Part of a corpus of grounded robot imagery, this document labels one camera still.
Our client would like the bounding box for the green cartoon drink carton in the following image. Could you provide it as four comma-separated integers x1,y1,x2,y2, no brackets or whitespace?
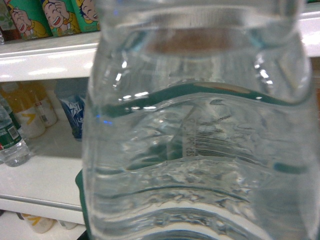
1,0,100,40

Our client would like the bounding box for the clear water bottle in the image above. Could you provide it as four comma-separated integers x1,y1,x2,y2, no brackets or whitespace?
82,0,320,240

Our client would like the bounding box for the orange juice bottle white label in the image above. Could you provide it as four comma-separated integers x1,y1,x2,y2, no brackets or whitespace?
0,82,46,139

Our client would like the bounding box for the water bottle green label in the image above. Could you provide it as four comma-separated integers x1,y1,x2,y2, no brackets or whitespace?
0,95,31,167

